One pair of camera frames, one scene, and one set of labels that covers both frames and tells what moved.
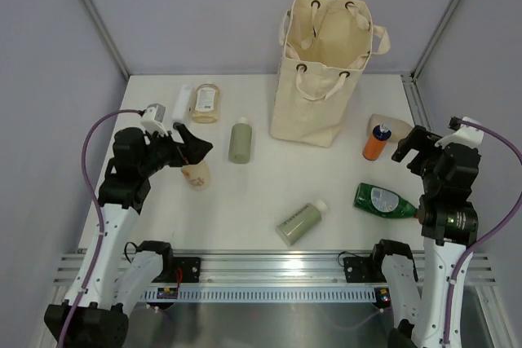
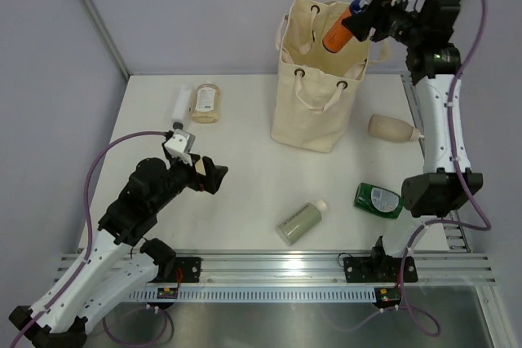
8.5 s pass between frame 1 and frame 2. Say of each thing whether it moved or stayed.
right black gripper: moved
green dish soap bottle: stayed
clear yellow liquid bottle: stayed
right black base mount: stayed
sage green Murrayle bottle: stayed
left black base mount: stayed
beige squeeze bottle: stayed
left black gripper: moved
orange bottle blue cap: moved
